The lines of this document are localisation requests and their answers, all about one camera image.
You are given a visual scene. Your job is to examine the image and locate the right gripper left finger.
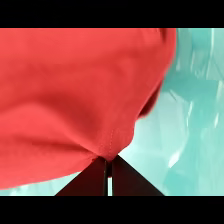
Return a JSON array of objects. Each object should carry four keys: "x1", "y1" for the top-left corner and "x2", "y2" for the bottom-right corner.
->
[{"x1": 54, "y1": 155, "x2": 109, "y2": 197}]

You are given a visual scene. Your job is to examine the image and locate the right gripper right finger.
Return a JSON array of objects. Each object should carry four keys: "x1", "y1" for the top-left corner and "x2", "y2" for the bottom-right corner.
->
[{"x1": 111, "y1": 154, "x2": 165, "y2": 197}]

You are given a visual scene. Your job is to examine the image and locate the red T-shirt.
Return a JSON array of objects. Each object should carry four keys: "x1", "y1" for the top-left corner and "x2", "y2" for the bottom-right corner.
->
[{"x1": 0, "y1": 27, "x2": 178, "y2": 191}]

